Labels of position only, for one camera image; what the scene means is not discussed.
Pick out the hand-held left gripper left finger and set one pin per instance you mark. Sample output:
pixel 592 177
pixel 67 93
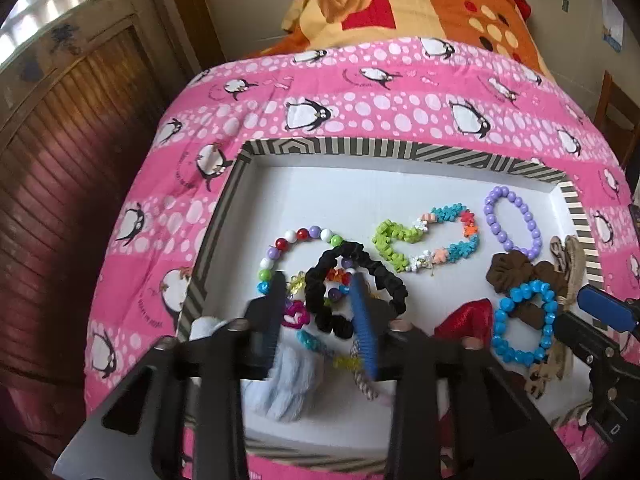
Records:
pixel 272 325

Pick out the orange yellow patterned blanket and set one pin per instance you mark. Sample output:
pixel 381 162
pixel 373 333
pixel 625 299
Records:
pixel 425 5

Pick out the brown scrunchie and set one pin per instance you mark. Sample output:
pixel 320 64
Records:
pixel 507 270

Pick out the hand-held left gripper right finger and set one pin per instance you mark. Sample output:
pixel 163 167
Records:
pixel 363 335

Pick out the pink penguin blanket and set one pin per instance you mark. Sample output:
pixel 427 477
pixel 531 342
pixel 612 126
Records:
pixel 165 210

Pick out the striped cardboard box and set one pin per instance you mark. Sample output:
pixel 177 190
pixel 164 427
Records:
pixel 450 185

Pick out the black scrunchie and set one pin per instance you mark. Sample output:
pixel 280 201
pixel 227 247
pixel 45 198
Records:
pixel 312 290

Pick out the wall poster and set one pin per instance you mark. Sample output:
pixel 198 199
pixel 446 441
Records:
pixel 612 20

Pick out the wooden panel door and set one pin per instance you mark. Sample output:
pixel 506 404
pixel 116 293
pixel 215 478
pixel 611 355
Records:
pixel 60 160

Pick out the wooden chair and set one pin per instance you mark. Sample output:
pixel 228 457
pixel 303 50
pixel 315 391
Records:
pixel 617 115

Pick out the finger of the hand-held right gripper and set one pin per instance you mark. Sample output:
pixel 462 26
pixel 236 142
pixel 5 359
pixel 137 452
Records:
pixel 602 305
pixel 582 337

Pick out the light blue fluffy scrunchie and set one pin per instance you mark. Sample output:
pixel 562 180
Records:
pixel 295 385

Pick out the red scrunchie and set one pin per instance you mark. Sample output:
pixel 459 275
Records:
pixel 465 320

